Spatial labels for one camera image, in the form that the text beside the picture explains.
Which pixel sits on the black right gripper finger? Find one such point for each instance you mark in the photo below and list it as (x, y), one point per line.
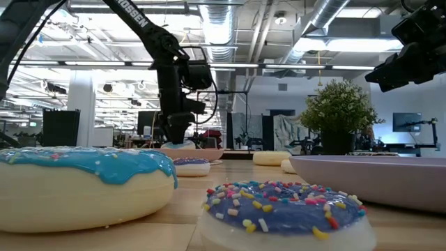
(387, 87)
(378, 75)

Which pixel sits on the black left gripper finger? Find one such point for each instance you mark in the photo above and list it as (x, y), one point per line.
(184, 134)
(173, 136)

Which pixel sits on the light blue donut grey drizzle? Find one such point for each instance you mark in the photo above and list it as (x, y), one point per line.
(187, 145)

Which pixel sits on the small purple glazed donut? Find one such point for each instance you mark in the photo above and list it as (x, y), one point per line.
(191, 169)

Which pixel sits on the chocolate glazed donut white drizzle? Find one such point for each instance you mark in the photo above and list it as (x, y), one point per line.
(271, 158)

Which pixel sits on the lavender plate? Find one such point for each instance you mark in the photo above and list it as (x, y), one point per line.
(366, 181)

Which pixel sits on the blue donut white drizzle sprinkles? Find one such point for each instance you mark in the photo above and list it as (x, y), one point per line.
(87, 195)

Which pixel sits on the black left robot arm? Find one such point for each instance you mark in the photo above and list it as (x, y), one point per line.
(139, 19)

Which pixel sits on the pink plate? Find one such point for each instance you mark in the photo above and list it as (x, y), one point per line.
(200, 154)

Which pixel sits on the red object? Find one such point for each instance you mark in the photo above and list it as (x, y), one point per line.
(214, 134)

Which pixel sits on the dark desk monitor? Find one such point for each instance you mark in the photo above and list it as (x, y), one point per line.
(146, 122)

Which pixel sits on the white woven round placemat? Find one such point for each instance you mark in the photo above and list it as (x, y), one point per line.
(216, 162)

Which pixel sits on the green potted plant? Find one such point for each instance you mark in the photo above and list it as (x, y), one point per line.
(339, 108)

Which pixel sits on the black plant pot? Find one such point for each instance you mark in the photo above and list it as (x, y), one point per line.
(338, 143)

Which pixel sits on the white square pillar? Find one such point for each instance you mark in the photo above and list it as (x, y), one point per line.
(82, 104)

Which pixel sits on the grey crumpled cover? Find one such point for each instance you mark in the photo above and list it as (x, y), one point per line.
(289, 129)

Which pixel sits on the white ceiling sensor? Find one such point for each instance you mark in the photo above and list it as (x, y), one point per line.
(280, 19)

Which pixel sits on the small purple donut coloured sprinkles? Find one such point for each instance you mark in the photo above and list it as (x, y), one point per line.
(285, 216)

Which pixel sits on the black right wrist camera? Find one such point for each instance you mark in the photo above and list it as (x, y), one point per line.
(421, 26)

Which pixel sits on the wall monitor screen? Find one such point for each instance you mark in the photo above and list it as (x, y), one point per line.
(406, 120)

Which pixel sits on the silver spiral ceiling duct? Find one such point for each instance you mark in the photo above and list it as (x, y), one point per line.
(219, 31)

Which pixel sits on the silver slanted ceiling duct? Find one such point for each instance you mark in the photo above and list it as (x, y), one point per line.
(324, 14)

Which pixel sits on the black ceiling light rail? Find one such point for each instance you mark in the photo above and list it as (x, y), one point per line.
(296, 66)

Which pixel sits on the grey wall vent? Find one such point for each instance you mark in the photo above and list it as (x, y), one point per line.
(282, 87)

